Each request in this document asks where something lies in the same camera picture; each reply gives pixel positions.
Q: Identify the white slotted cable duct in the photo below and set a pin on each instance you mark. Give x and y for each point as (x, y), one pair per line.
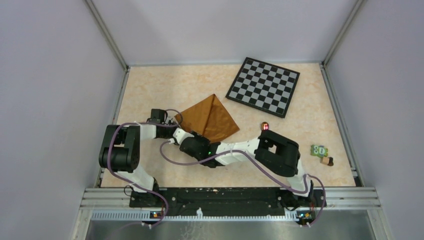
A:
(147, 216)

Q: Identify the small brown wooden block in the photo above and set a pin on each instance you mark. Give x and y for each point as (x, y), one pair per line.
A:
(328, 161)

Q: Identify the iridescent spoon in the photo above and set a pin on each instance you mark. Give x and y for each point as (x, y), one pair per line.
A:
(264, 126)

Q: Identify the brown cloth napkin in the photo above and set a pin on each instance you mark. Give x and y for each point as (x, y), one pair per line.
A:
(209, 118)

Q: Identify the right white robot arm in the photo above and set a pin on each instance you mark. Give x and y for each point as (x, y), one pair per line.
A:
(273, 151)

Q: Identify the black grey checkerboard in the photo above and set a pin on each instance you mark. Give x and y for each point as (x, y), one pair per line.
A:
(264, 86)

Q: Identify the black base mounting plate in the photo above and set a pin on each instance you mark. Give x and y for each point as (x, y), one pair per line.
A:
(224, 201)

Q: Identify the aluminium frame rail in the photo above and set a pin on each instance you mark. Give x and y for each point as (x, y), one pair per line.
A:
(105, 198)

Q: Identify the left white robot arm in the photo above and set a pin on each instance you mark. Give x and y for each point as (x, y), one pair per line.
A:
(120, 149)

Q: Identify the green owl toy block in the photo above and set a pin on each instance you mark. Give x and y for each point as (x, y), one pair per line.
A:
(319, 151)

